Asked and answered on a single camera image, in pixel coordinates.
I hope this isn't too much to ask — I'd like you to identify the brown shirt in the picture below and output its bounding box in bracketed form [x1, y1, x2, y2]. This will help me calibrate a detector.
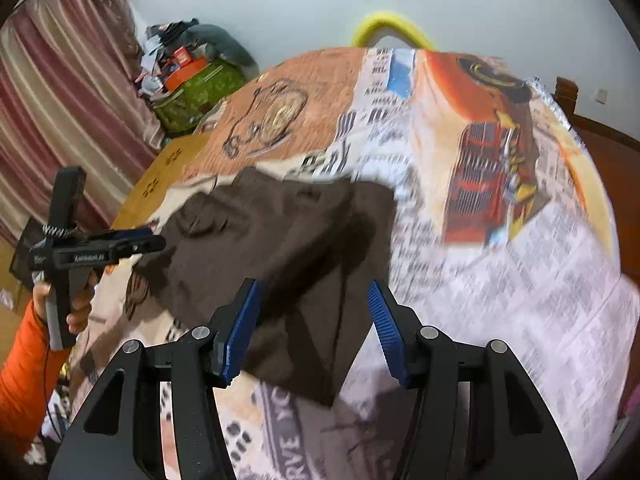
[131, 167, 398, 408]

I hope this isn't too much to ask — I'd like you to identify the person's left hand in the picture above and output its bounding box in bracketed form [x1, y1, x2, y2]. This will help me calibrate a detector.
[32, 272, 98, 335]

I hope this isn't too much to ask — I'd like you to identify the striped curtain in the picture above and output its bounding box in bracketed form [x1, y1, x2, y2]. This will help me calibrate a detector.
[0, 0, 166, 251]

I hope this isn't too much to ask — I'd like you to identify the pile of papers and cloth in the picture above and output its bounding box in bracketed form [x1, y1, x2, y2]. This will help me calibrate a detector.
[135, 19, 201, 96]

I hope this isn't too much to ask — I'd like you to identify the printed bedsheet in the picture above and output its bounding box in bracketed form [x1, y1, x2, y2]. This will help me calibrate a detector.
[65, 46, 631, 480]

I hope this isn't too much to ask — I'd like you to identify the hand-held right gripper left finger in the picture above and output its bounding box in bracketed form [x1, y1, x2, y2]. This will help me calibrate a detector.
[47, 277, 268, 480]

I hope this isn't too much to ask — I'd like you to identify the wooden bedpost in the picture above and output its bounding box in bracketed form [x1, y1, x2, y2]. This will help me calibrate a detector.
[555, 76, 580, 116]

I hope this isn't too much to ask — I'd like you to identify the thin black cable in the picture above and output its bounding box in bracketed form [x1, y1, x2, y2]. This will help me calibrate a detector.
[44, 345, 68, 436]

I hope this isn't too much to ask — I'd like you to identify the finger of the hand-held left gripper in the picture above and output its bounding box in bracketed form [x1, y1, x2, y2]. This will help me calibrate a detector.
[107, 235, 167, 263]
[80, 227, 156, 244]

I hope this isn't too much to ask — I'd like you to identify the orange box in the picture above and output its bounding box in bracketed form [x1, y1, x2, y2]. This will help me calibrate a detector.
[165, 57, 208, 91]

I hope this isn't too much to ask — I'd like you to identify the green fabric box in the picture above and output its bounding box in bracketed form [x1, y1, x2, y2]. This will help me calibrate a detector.
[152, 57, 248, 136]

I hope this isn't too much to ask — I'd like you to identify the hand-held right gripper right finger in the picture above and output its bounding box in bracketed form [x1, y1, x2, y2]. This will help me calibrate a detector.
[367, 280, 583, 480]

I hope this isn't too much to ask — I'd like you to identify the person's left forearm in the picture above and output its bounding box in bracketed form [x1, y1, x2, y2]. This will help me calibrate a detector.
[0, 300, 71, 456]

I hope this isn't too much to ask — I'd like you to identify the yellow foam tube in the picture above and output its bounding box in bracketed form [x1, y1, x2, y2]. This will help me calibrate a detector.
[351, 10, 433, 52]

